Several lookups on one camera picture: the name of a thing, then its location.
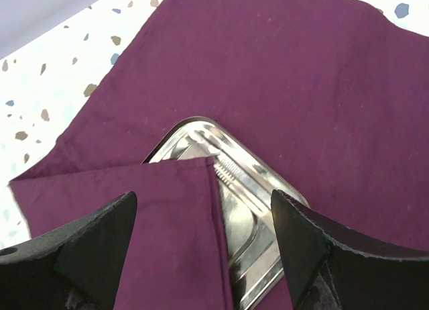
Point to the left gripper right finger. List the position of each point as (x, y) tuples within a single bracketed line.
[(330, 266)]

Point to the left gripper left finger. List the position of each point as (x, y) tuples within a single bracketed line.
[(75, 266)]

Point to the steel instrument tray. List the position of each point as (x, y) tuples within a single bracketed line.
[(245, 186)]

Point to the purple cloth wrap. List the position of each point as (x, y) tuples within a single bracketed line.
[(328, 93)]

